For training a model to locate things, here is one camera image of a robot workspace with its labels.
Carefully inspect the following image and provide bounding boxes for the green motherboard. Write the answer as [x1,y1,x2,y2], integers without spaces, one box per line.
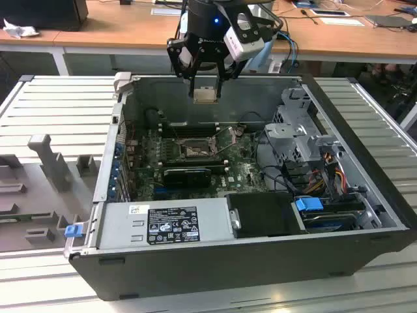
[132,125,278,201]

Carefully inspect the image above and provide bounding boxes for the blue case latch tab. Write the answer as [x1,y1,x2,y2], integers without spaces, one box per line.
[65,224,83,239]

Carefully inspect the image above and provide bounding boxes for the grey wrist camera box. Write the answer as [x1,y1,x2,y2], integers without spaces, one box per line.
[178,12,190,35]

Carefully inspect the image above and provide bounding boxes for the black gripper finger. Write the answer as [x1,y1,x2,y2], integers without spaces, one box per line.
[167,38,200,98]
[215,48,244,98]

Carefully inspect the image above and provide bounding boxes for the hard disk in blue carrier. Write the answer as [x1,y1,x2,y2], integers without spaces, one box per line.
[294,194,364,233]

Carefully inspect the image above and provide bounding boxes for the person's sandalled feet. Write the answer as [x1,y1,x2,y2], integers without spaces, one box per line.
[370,63,407,84]

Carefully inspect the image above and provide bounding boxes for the black graphics card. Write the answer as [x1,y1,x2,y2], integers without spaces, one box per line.
[162,168,212,189]

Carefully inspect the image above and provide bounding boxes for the silver CPU plate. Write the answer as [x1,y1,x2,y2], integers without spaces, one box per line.
[193,86,219,104]

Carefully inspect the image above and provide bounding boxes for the black RAM slot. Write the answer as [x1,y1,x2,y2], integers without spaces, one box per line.
[159,128,220,138]
[159,122,219,129]
[159,157,225,164]
[161,164,227,173]

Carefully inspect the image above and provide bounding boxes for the crumpled white paper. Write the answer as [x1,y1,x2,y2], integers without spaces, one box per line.
[2,18,40,39]

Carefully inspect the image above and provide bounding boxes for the white paper sheet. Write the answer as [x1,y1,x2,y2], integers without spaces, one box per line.
[319,16,365,27]

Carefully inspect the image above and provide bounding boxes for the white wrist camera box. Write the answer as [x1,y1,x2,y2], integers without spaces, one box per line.
[223,12,265,63]

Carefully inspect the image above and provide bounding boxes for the white framed tablet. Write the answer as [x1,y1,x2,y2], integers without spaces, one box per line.
[309,8,351,18]

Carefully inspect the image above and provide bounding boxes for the wooden desk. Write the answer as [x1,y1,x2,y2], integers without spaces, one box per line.
[0,0,417,76]

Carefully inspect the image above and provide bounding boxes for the blue cable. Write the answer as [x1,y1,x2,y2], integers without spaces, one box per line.
[276,31,300,68]

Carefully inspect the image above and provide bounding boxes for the grey power supply unit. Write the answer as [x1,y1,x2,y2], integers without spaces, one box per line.
[96,197,236,250]

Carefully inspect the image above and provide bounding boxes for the metal socket cover frame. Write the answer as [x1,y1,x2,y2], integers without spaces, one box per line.
[211,125,241,155]

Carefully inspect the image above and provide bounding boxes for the black box on desk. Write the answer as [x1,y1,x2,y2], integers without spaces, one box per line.
[0,0,89,32]

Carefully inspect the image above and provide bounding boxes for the yellow red wire bundle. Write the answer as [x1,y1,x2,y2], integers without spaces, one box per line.
[306,162,347,194]

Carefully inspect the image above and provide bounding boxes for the silver metal drive cage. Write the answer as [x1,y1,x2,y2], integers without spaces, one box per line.
[263,86,347,172]

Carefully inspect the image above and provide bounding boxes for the black open PC case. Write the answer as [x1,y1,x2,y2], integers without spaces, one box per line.
[67,72,415,303]

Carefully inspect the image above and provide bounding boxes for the pale blue teach pendant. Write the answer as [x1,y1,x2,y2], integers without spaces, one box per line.
[242,40,275,74]

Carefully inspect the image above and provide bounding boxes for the CPU socket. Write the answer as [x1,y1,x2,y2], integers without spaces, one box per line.
[177,138,218,160]

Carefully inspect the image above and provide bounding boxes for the grey parts rack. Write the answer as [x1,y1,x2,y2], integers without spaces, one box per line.
[0,133,102,254]

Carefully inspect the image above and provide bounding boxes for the dark grey laptop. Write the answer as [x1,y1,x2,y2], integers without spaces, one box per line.
[364,13,417,31]

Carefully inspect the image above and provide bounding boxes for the black plastic drive cover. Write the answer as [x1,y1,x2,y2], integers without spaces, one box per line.
[225,192,307,239]

